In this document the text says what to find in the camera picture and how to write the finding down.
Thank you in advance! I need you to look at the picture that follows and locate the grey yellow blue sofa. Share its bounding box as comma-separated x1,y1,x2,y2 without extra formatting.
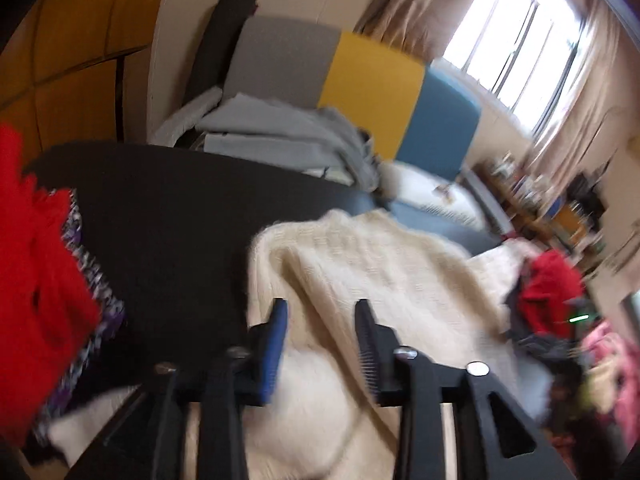
222,14,483,181

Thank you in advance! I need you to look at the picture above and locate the white bedding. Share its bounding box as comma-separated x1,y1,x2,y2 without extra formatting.
380,162,488,228

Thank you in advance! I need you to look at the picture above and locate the beige curtain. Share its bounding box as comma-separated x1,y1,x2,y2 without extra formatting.
522,7,640,181
352,0,506,61

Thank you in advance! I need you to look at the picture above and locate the window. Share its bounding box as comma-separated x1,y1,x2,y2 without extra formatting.
442,0,583,136

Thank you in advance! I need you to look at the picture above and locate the purple patterned garment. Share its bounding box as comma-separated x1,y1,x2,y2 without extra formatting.
32,190,126,441

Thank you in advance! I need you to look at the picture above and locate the grey cloth pile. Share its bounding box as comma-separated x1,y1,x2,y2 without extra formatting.
195,92,381,193

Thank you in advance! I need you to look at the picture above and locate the dark garment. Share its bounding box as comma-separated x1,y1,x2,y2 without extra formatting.
505,285,586,376

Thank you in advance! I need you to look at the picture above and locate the red garment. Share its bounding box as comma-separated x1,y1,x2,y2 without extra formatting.
517,250,586,336

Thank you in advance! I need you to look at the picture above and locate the black rolled mat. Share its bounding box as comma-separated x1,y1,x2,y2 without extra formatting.
184,0,260,106

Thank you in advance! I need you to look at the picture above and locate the wooden wardrobe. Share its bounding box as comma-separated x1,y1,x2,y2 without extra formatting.
0,0,173,161

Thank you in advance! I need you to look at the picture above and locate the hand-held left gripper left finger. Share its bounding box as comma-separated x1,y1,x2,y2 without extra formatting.
65,297,290,480

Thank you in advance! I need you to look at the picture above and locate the cream knit sweater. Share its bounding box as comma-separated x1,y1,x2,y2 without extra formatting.
47,208,551,480

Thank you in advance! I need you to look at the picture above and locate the cluttered shelf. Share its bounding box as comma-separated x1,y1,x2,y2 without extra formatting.
475,152,616,271

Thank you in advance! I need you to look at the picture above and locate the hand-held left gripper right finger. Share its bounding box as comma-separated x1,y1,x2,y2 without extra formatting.
354,299,576,480

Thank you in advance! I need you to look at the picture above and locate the red knit sweater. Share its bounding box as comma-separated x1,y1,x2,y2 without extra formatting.
0,122,103,448

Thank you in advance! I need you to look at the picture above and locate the pink garment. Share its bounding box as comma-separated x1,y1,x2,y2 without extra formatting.
582,320,640,441

